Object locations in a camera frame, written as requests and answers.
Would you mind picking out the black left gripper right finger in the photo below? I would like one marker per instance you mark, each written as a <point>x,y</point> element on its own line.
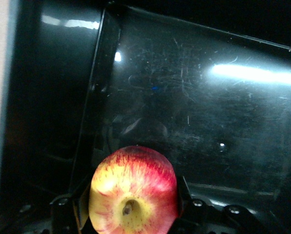
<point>196,217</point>

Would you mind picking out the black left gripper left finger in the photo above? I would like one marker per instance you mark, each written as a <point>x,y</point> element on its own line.
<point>67,214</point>

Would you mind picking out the red yellow apple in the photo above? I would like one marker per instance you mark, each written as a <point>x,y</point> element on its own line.
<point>133,185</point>

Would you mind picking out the black plastic box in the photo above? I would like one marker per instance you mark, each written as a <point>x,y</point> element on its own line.
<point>184,109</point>

